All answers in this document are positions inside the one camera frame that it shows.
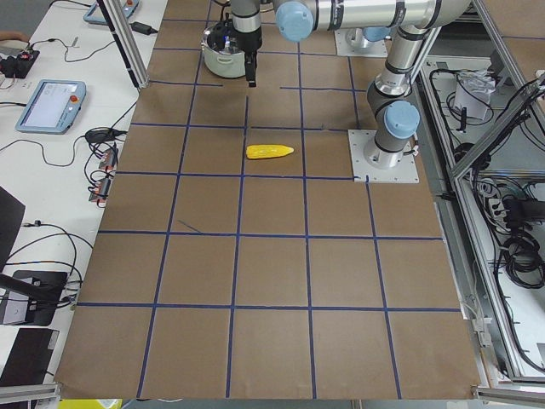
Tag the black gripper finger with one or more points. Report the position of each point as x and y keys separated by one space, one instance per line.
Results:
x=250 y=67

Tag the white bag on floor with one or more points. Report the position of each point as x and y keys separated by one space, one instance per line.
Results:
x=473 y=93

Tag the pale green cooking pot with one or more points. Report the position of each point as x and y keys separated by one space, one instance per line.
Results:
x=222 y=56

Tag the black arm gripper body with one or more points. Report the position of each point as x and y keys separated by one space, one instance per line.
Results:
x=249 y=41

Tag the black power adapter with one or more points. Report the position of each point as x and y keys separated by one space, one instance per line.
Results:
x=142 y=28

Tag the aluminium frame post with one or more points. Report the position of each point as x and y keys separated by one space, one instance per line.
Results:
x=125 y=41

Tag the black box on table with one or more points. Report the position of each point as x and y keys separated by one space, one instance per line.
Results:
x=29 y=359

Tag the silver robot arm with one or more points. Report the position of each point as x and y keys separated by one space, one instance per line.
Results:
x=246 y=19
x=396 y=118

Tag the yellow corn cob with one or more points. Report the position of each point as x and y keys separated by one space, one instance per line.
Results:
x=267 y=151

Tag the blue teach pendant near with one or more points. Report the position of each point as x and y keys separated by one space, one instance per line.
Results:
x=53 y=107

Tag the black monitor stand base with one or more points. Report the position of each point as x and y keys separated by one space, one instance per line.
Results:
x=31 y=297

